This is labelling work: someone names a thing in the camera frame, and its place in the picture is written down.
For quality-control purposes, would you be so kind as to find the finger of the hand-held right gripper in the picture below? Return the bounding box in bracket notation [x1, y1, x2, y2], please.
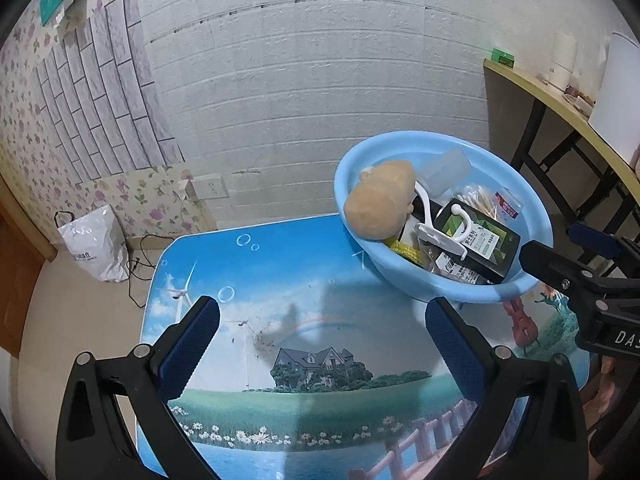
[567, 220, 640, 282]
[518, 240, 640, 306]

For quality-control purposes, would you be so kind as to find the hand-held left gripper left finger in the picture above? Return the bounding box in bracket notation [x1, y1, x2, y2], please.
[55, 295, 222, 480]

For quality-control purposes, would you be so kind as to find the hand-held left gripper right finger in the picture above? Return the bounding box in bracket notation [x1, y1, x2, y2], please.
[424, 297, 591, 480]

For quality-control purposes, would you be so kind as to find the black and green box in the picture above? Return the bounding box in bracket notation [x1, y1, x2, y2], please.
[432, 199, 522, 285]

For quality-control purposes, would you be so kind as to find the clear package with barcode label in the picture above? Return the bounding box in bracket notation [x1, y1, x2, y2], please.
[432, 252, 483, 283]

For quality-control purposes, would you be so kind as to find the blue plastic basin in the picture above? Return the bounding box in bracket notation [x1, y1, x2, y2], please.
[334, 131, 553, 305]

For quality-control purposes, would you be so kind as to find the bag of cotton swabs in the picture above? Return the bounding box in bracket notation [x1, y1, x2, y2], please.
[450, 182, 501, 221]

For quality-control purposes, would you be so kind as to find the white plastic hook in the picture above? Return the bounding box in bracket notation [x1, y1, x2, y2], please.
[414, 185, 475, 261]

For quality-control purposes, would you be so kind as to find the brown plush toy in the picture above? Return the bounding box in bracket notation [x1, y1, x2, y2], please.
[346, 160, 418, 241]

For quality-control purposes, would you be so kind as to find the printed landscape desktop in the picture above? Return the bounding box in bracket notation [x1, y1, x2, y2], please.
[135, 212, 601, 480]

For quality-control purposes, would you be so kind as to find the person's right hand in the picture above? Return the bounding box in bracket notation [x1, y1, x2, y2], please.
[586, 356, 622, 422]

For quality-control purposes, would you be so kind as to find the yellow knitted item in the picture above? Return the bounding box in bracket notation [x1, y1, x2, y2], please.
[386, 237, 422, 265]

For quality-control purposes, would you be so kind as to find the white electric kettle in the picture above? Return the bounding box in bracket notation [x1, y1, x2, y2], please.
[587, 31, 640, 166]

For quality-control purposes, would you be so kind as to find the small dish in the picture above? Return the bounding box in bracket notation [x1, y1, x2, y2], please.
[565, 85, 596, 113]

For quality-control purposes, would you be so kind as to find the white plastic bag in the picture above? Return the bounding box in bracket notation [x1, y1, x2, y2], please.
[55, 205, 131, 283]

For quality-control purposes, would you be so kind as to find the stack of paper cups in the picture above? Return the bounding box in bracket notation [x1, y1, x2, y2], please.
[545, 32, 578, 92]

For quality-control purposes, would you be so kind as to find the yellow side table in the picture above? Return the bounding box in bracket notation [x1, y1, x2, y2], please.
[482, 57, 640, 273]

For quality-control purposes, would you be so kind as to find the brown wooden door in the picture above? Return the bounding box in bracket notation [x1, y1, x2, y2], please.
[0, 180, 58, 361]

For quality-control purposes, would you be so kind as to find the black cable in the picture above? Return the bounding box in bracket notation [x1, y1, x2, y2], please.
[126, 232, 168, 309]

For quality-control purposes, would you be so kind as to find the white wall outlet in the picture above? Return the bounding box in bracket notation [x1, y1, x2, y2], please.
[192, 176, 228, 201]

